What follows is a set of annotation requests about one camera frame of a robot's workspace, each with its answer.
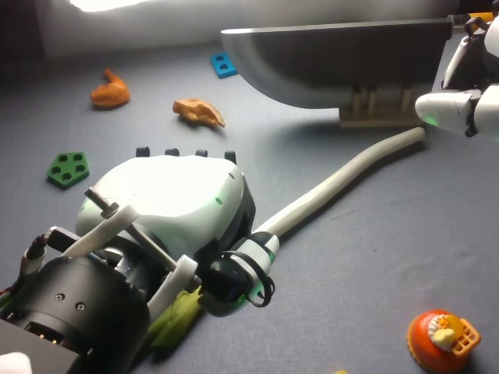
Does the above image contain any green pentagon block with holes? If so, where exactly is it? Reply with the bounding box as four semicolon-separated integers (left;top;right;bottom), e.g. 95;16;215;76
46;151;91;191

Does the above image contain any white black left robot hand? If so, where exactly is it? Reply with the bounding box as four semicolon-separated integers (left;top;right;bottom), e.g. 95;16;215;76
76;146;281;316

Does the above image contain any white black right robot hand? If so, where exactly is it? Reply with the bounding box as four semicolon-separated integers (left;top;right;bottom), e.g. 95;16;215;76
415;17;499;137

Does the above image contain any blue square block with holes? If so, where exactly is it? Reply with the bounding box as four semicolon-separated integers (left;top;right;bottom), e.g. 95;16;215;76
210;52;238;79

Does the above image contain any fried chicken piece toy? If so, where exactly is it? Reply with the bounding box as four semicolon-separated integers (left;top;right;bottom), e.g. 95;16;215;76
172;98;226;129

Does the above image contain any fried chicken drumstick toy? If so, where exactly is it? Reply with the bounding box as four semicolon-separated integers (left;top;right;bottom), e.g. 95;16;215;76
90;68;131;111

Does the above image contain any wooden peg board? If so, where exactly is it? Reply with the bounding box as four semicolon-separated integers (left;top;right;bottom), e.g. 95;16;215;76
338;87;424;129

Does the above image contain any long white green leek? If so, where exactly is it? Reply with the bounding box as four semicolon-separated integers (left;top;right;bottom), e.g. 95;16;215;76
147;126;426;350

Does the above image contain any orange cake toy with waffle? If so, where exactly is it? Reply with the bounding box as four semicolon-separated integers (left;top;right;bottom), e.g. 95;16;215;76
406;309;483;371

